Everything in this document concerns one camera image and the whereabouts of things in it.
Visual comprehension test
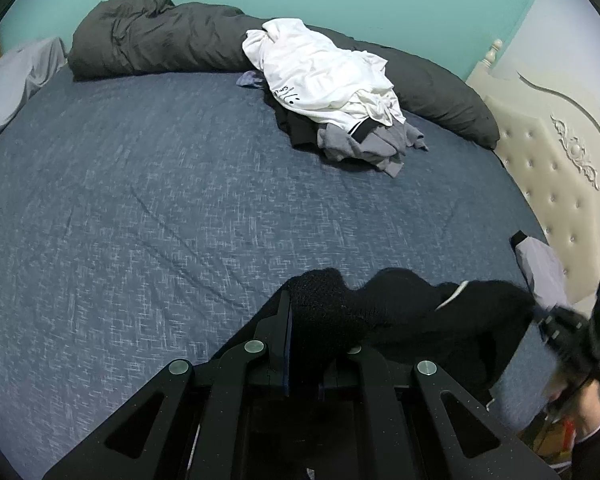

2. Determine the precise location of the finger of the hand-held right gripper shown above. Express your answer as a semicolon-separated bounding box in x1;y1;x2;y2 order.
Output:
534;304;588;361

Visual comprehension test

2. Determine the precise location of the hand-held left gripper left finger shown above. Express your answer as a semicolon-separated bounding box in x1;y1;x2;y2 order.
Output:
42;290;294;480

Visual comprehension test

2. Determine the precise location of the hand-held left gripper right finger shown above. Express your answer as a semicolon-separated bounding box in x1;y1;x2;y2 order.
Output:
320;344;568;480

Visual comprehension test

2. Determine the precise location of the black sweater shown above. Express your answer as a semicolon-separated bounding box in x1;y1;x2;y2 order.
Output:
287;267;543;406

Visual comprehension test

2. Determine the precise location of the person's right hand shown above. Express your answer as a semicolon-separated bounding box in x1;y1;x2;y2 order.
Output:
550;377;600;438

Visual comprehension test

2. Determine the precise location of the folded lavender garment black cuff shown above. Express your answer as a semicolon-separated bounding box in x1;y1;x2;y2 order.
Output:
510;230;588;311

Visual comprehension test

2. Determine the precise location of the cream tufted headboard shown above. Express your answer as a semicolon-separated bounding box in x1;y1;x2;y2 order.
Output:
465;39;600;321

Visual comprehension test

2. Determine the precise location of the grey garment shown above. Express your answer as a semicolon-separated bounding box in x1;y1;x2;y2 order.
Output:
316;121;429;178

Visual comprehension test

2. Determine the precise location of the bed with blue sheet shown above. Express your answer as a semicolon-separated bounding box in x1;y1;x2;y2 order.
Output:
0;65;576;480

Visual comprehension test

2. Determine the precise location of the small blue-grey cloth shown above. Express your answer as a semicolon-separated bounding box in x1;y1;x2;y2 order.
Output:
236;71;268;90

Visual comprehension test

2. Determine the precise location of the white garment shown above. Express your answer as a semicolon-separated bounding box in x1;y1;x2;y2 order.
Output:
242;18;407;133

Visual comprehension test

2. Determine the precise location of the dark grey duvet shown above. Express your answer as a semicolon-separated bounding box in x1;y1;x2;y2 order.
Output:
67;0;499;150

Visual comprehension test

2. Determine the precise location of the light grey sheet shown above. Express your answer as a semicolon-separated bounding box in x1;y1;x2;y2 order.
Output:
0;37;67;136

